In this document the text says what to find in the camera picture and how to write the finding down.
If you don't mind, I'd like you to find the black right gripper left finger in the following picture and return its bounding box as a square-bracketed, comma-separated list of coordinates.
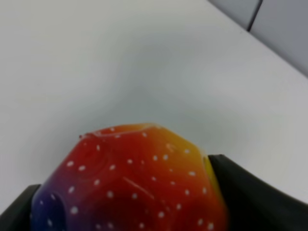
[0, 184, 40, 231]

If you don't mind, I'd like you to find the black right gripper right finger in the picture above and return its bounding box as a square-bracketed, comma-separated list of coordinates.
[209, 154, 308, 231]

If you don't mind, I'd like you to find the rainbow dotted rubber ball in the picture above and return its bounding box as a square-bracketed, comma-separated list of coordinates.
[30, 124, 229, 231]

